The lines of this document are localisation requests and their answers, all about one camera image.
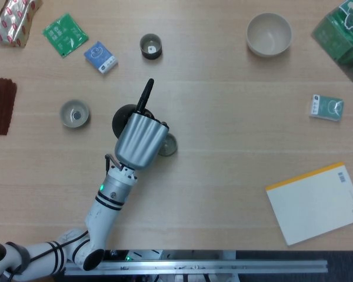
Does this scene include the blue tea box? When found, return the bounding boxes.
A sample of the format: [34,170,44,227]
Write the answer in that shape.
[84,41,119,76]

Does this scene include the dark teacup plain inside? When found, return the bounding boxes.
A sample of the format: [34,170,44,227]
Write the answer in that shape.
[157,133,178,157]

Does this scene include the white notebook yellow spine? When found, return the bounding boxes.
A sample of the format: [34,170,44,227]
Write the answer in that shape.
[265,161,353,247]

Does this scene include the gold red foil bag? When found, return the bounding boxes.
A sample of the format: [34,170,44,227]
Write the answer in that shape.
[0,0,44,48]

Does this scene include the aluminium rail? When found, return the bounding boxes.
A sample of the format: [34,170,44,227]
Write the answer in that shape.
[64,259,329,276]

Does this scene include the robot base chassis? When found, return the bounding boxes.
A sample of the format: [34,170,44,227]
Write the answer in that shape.
[104,249,238,282]

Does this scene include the teal tea box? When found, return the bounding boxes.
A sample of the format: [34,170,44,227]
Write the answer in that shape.
[308,94,345,123]

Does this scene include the black teapot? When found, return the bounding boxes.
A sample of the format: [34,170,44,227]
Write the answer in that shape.
[111,104,154,139]

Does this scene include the left robot hand grey black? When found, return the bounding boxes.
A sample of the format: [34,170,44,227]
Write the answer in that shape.
[114,78,170,170]

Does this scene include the beige ceramic bowl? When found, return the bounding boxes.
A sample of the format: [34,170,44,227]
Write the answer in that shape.
[246,12,293,58]

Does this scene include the dark teacup with white tag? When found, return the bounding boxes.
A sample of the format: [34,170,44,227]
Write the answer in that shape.
[139,33,163,61]

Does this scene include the green tea sachet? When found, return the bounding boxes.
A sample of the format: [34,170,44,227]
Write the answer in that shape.
[42,12,89,59]

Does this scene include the light grey shallow teacup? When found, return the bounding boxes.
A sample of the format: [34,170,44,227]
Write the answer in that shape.
[59,99,91,129]

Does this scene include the clear box green tea bags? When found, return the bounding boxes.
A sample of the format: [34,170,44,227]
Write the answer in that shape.
[311,0,353,96]

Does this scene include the dark brown cloth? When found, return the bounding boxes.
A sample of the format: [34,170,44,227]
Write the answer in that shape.
[0,76,18,137]

